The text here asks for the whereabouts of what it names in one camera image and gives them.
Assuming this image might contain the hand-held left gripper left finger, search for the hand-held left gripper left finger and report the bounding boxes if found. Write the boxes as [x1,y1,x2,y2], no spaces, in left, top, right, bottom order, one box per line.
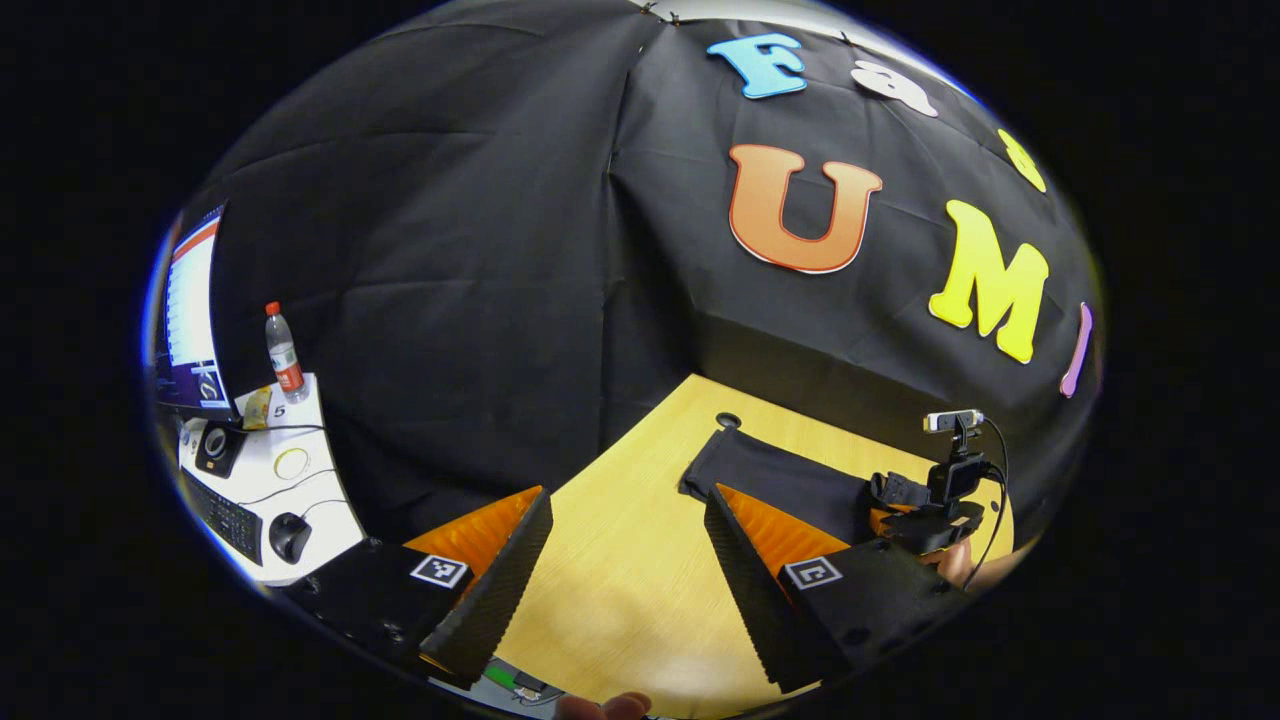
[283,485,556,691]

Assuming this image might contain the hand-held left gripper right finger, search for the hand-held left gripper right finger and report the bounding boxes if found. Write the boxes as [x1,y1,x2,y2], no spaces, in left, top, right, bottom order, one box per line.
[702,483,973,696]

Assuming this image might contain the black jeans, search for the black jeans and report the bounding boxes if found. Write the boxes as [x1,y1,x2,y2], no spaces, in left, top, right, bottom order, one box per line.
[678,428,881,546]

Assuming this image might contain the white side desk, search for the white side desk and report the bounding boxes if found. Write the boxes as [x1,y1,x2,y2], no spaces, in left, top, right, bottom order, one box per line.
[176,373,367,588]

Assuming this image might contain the black computer mouse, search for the black computer mouse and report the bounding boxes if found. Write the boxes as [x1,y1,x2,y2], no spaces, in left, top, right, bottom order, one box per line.
[268,511,314,565]

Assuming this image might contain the black keyboard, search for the black keyboard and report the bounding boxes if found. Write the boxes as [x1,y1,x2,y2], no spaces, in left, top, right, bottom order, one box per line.
[183,468,265,567]

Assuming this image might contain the clear red-capped water bottle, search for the clear red-capped water bottle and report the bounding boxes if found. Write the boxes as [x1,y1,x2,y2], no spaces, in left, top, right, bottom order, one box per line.
[264,301,310,405]

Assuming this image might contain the small black desk device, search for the small black desk device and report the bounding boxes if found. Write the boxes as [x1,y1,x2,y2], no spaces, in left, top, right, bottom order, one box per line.
[194,420,249,479]

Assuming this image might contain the black backdrop cloth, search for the black backdrop cloth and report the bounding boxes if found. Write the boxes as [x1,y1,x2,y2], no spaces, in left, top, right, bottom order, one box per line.
[195,0,1106,546]

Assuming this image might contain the computer monitor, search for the computer monitor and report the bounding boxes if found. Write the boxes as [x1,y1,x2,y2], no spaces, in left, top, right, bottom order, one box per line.
[150,205,236,413]

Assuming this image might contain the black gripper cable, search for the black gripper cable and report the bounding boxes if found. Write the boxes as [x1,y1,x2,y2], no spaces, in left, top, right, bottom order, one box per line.
[962,415,1011,593]

